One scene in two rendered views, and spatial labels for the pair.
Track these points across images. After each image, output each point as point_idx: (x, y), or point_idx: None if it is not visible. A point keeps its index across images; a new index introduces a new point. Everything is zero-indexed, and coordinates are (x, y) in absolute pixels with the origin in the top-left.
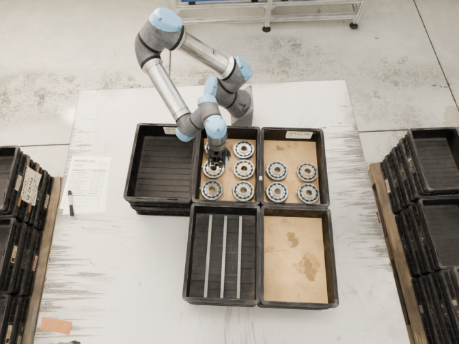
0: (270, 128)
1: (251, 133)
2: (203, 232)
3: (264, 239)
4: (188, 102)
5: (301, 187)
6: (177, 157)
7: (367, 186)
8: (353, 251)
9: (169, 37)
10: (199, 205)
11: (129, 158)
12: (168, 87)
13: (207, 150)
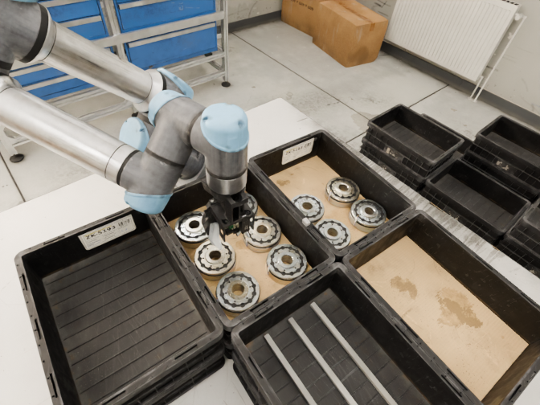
0: (261, 155)
1: None
2: (276, 375)
3: None
4: (96, 199)
5: (353, 210)
6: (135, 277)
7: (396, 182)
8: None
9: (16, 16)
10: (247, 325)
11: (25, 345)
12: (63, 119)
13: (202, 216)
